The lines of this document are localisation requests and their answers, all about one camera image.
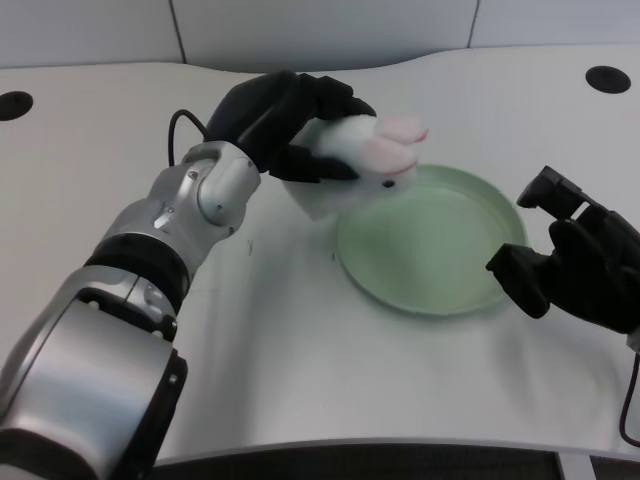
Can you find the white rabbit doll pink ears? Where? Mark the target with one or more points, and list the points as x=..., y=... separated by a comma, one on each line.
x=375, y=150

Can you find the light green round plate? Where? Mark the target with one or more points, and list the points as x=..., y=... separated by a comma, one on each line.
x=430, y=250

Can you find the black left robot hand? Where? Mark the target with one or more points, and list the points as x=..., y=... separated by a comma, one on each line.
x=280, y=120

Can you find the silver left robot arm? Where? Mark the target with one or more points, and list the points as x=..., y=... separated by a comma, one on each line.
x=115, y=310

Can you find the black round table grommet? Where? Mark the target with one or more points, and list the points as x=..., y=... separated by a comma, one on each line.
x=14, y=105
x=607, y=79

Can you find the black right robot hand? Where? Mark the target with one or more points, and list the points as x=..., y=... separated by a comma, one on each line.
x=590, y=280

